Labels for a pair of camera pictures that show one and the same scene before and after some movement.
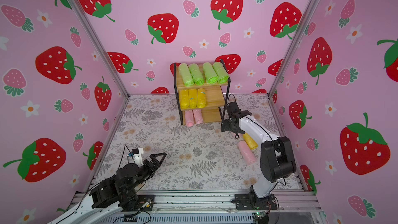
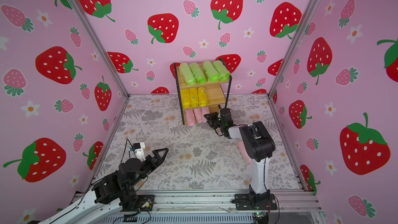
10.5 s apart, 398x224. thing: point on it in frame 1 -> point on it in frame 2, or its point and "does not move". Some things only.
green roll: [186, 76] does not move
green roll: [223, 76] does not move
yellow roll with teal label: [201, 102] does not move
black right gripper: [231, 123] -> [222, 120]
